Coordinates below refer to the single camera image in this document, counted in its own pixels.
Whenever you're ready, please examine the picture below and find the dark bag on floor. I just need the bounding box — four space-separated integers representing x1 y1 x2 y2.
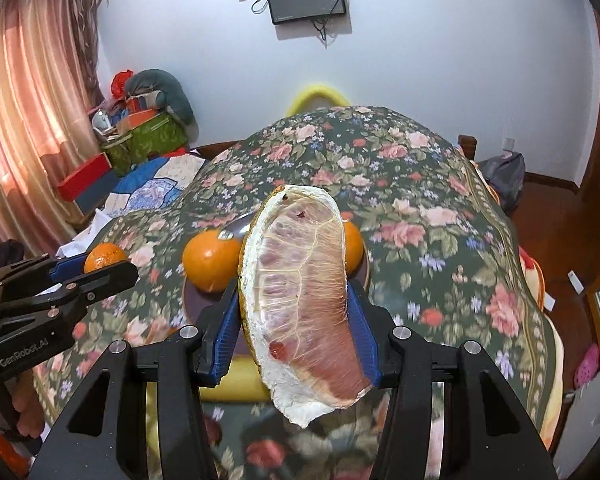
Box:
478 151 526 214

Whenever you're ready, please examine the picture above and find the red plastic bag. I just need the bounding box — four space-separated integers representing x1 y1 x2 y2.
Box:
110 70 134 100

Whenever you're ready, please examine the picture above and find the red gift box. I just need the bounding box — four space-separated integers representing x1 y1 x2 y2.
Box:
57 153 112 202

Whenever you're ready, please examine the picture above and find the medium orange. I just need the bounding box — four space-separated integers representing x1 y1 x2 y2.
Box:
343 220 365 276

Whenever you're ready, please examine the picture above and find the green-yellow sugarcane piece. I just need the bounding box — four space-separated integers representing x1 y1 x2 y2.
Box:
199 356 270 403

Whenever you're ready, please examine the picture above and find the pomelo wedge with rind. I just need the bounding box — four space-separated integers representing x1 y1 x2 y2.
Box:
238 185 370 428

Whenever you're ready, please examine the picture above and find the dark purple round plate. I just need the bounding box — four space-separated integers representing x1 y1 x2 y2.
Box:
182 209 372 356

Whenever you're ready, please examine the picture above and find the floral green quilt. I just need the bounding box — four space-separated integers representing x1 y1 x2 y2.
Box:
34 106 562 479

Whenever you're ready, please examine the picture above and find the blue patchwork blanket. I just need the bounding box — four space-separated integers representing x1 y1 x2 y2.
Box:
102 153 207 218

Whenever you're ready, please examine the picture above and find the pink striped curtain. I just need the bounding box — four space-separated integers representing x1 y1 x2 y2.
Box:
0 0 98 256

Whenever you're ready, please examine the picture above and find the grey plush toy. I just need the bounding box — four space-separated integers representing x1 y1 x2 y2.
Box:
124 68 195 126

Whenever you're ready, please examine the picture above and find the person's hand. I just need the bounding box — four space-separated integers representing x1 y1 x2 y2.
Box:
12 353 65 438

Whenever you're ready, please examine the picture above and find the large orange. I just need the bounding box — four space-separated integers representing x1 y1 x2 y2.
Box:
182 230 242 294

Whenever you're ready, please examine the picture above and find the green storage box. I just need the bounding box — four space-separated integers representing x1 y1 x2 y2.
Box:
100 113 187 176

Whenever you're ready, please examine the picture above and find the small mandarin orange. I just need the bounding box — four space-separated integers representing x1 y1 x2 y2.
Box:
83 243 128 274

